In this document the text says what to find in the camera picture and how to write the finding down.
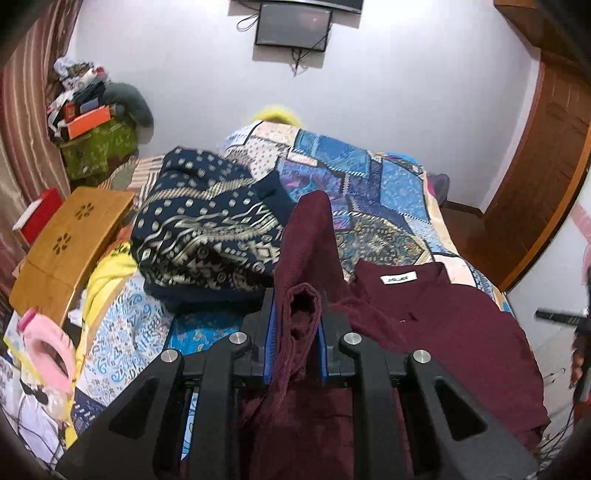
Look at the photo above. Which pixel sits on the maroon button-up shirt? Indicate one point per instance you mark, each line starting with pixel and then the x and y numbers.
pixel 461 346

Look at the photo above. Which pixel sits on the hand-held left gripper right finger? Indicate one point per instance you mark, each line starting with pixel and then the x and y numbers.
pixel 324 350

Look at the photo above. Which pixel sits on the small black wall monitor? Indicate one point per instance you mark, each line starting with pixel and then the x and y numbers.
pixel 293 25

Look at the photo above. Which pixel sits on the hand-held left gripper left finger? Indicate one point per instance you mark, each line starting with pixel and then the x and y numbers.
pixel 270 341

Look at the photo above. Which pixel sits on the grey plush pillow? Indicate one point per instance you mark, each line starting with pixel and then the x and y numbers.
pixel 134 104

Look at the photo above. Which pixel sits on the striped bed sheet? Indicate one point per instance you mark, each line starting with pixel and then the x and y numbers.
pixel 138 177

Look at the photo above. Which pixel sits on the striped brown curtain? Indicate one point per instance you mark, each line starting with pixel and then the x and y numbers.
pixel 27 115

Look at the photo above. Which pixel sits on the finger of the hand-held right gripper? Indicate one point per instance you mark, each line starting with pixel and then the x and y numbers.
pixel 561 315

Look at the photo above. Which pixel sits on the brown wooden door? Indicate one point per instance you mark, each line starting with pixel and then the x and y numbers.
pixel 540 184

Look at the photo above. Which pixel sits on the black wall television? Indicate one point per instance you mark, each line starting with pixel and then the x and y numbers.
pixel 300 3

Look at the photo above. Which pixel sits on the navy patterned knit sweater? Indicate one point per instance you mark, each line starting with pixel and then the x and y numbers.
pixel 207 230

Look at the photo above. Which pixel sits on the grey purple backpack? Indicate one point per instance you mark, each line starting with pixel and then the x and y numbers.
pixel 442 187

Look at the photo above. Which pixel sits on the wooden folding lap desk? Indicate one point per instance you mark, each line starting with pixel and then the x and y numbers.
pixel 69 249

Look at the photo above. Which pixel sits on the blue patchwork quilt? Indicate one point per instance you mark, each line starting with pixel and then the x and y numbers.
pixel 360 184

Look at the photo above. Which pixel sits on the yellow round object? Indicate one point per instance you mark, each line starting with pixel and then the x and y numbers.
pixel 277 115

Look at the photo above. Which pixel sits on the orange box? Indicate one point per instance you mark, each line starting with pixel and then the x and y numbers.
pixel 90 122

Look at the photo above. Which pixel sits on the red white box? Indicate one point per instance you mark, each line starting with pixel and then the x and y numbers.
pixel 39 214

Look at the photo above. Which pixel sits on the pile of bags and cloths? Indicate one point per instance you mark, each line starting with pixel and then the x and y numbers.
pixel 76 85

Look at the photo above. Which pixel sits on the green patterned storage bin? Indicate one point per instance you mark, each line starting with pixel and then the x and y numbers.
pixel 99 150

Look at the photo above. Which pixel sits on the wooden overhead wardrobe cabinet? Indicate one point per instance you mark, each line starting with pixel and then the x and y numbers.
pixel 535 23

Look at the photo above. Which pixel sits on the yellow blanket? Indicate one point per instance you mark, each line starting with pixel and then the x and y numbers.
pixel 106 281

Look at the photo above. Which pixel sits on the pink plush toy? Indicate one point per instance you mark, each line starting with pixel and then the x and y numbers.
pixel 51 341

